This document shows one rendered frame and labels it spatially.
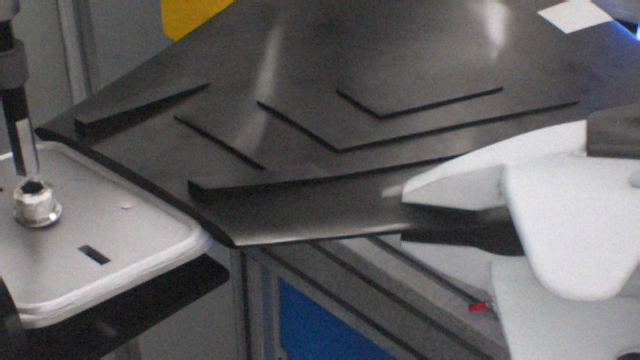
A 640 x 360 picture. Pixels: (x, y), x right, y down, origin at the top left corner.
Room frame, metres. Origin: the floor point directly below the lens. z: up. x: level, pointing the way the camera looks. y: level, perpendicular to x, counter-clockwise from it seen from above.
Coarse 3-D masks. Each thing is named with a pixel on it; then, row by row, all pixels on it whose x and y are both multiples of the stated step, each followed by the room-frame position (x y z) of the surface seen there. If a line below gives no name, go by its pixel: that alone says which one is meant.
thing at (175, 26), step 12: (168, 0) 0.72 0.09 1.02; (180, 0) 0.71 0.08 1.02; (192, 0) 0.70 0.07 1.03; (204, 0) 0.69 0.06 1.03; (216, 0) 0.68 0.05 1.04; (228, 0) 0.67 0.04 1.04; (168, 12) 0.72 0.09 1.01; (180, 12) 0.71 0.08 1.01; (192, 12) 0.70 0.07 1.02; (204, 12) 0.69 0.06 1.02; (216, 12) 0.68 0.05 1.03; (168, 24) 0.73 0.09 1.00; (180, 24) 0.71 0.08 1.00; (192, 24) 0.70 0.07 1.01; (168, 36) 0.73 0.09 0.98; (180, 36) 0.72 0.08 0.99
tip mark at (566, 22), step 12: (576, 0) 0.41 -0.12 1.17; (540, 12) 0.39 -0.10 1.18; (552, 12) 0.40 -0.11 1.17; (564, 12) 0.40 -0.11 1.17; (576, 12) 0.40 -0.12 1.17; (588, 12) 0.40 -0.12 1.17; (600, 12) 0.40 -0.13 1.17; (564, 24) 0.39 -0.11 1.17; (576, 24) 0.39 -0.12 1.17; (588, 24) 0.39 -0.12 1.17
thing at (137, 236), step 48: (48, 144) 0.29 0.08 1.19; (0, 192) 0.26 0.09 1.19; (96, 192) 0.26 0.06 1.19; (144, 192) 0.26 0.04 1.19; (0, 240) 0.24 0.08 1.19; (48, 240) 0.24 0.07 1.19; (96, 240) 0.23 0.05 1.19; (144, 240) 0.23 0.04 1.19; (192, 240) 0.23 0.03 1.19; (48, 288) 0.21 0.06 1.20; (96, 288) 0.21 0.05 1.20
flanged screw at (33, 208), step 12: (36, 180) 0.25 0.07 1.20; (24, 192) 0.25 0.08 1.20; (36, 192) 0.25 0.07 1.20; (48, 192) 0.25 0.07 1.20; (24, 204) 0.24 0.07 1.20; (36, 204) 0.24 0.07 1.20; (48, 204) 0.24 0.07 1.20; (60, 204) 0.25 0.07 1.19; (24, 216) 0.24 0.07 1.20; (36, 216) 0.24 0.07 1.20; (48, 216) 0.24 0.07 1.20
